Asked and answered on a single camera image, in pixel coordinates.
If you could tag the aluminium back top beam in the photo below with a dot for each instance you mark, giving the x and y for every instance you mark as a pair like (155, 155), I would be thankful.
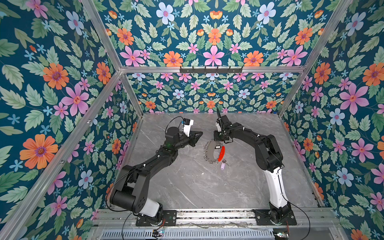
(267, 69)

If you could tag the aluminium post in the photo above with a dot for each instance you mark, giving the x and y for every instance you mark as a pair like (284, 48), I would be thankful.
(98, 24)
(330, 27)

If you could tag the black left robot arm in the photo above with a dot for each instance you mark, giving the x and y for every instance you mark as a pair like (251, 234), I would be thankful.
(131, 189)

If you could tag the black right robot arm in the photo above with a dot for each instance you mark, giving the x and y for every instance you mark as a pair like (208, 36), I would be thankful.
(269, 158)

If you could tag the red keyring opener tool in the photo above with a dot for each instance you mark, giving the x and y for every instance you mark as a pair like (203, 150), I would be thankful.
(222, 154)

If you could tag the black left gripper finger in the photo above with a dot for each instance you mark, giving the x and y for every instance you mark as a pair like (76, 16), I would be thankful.
(193, 142)
(195, 134)

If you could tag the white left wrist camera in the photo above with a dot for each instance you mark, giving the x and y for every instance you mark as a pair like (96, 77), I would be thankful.
(187, 124)

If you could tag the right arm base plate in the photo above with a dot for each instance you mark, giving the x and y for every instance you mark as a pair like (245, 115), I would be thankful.
(275, 217)

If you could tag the black hook rail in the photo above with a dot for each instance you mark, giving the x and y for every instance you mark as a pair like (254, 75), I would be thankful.
(211, 70)

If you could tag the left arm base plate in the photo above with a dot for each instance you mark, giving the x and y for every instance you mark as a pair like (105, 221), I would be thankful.
(156, 218)

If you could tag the white perforated cable duct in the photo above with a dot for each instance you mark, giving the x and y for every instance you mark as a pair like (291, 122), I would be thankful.
(188, 234)

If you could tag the aluminium beam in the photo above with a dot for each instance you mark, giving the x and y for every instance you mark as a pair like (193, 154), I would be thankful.
(267, 69)
(27, 207)

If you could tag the purple tag key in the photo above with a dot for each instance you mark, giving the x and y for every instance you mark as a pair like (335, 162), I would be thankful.
(224, 166)

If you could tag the aluminium back left post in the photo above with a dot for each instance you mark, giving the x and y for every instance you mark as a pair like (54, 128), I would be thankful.
(98, 24)

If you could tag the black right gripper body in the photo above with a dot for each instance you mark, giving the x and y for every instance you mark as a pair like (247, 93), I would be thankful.
(219, 135)

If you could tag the aluminium left top beam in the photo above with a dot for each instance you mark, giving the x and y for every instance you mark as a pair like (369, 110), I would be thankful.
(27, 207)

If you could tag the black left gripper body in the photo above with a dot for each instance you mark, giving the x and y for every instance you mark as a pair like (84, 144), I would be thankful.
(186, 141)

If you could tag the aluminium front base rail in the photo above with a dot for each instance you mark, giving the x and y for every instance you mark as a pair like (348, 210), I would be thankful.
(209, 219)

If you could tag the aluminium back right post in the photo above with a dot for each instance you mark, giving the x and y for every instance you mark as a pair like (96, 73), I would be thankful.
(330, 27)

